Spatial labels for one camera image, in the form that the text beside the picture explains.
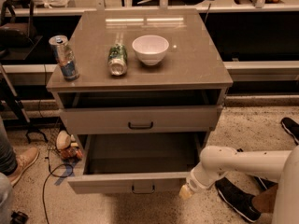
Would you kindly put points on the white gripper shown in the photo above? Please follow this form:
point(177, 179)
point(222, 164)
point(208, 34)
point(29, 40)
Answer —
point(195, 181)

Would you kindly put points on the grey drawer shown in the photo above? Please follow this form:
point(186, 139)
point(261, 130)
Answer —
point(169, 119)
point(138, 163)

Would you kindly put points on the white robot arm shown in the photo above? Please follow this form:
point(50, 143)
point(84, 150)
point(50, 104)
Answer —
point(278, 166)

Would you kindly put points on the grey drawer cabinet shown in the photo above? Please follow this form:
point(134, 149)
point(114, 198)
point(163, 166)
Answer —
point(191, 73)

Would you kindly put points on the black shoe near right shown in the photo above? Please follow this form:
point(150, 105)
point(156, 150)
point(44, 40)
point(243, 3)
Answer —
point(237, 199)

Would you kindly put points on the black shoe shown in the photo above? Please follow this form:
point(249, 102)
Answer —
point(237, 199)
point(292, 128)

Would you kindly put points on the brown trouser leg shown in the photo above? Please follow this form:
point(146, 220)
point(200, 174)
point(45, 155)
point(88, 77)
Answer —
point(265, 202)

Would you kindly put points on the black shoe far right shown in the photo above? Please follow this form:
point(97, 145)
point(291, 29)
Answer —
point(292, 128)

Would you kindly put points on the orange snack bag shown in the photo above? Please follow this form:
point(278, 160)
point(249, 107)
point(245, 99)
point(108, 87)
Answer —
point(71, 152)

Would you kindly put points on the white bowl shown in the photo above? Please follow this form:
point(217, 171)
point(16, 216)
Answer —
point(150, 49)

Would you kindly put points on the white round floor object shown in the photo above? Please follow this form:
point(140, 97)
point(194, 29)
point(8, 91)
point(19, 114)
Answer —
point(63, 140)

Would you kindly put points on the upright silver blue can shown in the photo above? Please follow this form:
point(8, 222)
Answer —
point(64, 56)

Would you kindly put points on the tan leather shoe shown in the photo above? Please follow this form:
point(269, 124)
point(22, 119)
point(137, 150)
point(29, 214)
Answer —
point(24, 161)

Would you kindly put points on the black object bottom left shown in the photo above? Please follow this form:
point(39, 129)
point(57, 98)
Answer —
point(18, 218)

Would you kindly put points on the blue jeans leg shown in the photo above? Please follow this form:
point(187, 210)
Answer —
point(8, 162)

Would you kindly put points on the grey jeans knee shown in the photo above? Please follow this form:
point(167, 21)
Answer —
point(6, 200)

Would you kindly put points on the black tripod stand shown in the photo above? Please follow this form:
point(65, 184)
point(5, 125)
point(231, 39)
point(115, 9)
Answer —
point(14, 102)

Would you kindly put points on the black chair left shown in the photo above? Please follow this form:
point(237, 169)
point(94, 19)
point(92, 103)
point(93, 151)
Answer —
point(17, 39)

